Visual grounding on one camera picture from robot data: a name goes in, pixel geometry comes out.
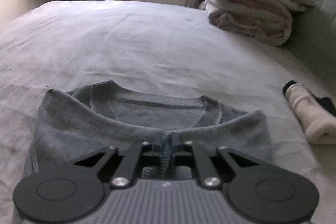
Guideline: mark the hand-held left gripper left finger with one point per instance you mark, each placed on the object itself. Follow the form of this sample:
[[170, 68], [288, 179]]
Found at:
[[160, 142]]

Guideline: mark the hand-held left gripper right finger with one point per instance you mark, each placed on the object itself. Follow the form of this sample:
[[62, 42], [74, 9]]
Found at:
[[173, 142]]

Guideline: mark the grey patterned knit sweater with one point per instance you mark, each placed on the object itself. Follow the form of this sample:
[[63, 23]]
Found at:
[[78, 129]]

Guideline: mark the bed with grey sheet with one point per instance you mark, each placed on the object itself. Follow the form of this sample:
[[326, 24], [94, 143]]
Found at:
[[131, 43]]

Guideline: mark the folded cream garment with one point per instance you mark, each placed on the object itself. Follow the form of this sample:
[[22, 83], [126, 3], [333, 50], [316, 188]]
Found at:
[[307, 113]]

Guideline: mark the folded white pink quilt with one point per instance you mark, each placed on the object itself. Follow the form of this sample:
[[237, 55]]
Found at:
[[249, 14]]

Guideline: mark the black garment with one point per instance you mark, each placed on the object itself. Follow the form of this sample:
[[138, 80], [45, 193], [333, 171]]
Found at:
[[328, 106]]

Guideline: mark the grey padded headboard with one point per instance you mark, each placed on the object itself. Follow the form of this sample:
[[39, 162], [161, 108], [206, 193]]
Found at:
[[317, 16]]

